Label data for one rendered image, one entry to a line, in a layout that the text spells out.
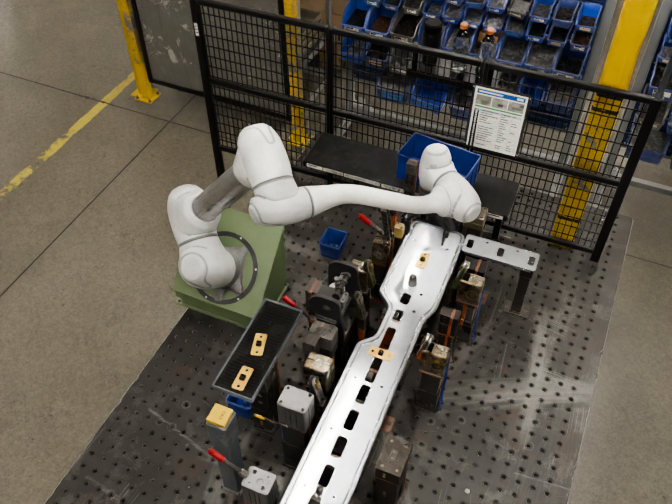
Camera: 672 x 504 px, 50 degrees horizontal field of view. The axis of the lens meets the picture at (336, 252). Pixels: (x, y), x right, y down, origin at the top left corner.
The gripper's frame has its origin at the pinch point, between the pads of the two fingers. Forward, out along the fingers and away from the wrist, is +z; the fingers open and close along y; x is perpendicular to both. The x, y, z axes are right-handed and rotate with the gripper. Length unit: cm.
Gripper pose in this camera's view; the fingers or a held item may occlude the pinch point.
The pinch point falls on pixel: (425, 235)
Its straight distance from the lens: 268.5
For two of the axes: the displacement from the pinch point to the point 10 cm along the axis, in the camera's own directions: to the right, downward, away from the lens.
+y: 9.2, 2.8, -2.6
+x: 3.8, -6.8, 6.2
